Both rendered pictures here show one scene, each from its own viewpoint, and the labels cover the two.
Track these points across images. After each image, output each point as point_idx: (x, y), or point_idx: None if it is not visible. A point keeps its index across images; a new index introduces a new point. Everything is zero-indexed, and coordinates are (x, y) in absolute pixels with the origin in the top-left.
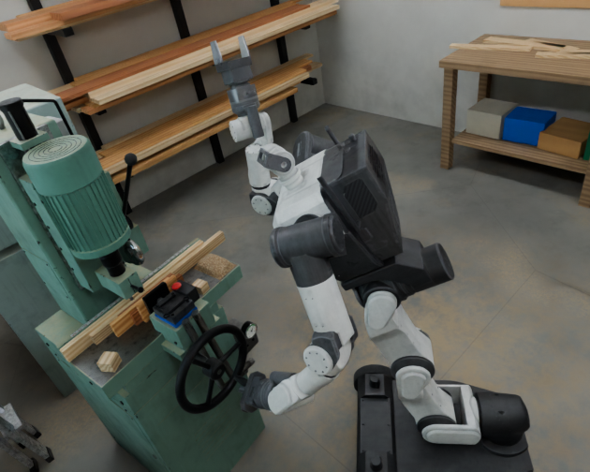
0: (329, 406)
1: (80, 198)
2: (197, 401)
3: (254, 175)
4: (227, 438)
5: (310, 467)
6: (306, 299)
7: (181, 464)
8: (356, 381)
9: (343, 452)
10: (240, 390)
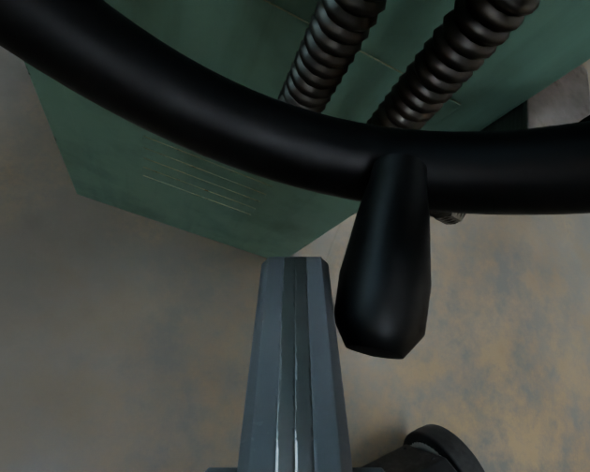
0: (358, 376)
1: None
2: (225, 52)
3: None
4: (212, 203)
5: (228, 390)
6: None
7: (69, 107)
8: (434, 444)
9: None
10: (267, 292)
